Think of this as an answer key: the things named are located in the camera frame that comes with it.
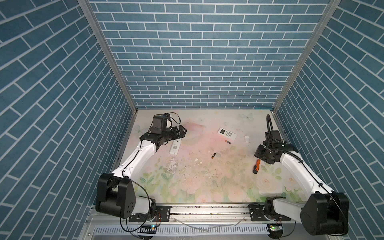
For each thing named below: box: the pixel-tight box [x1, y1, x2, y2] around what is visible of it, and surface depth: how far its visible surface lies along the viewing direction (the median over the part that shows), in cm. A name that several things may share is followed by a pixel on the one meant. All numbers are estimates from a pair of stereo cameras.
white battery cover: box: [244, 135, 251, 143], surface depth 106 cm
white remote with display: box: [217, 127, 237, 141], surface depth 107 cm
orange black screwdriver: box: [252, 159, 261, 174], surface depth 89 cm
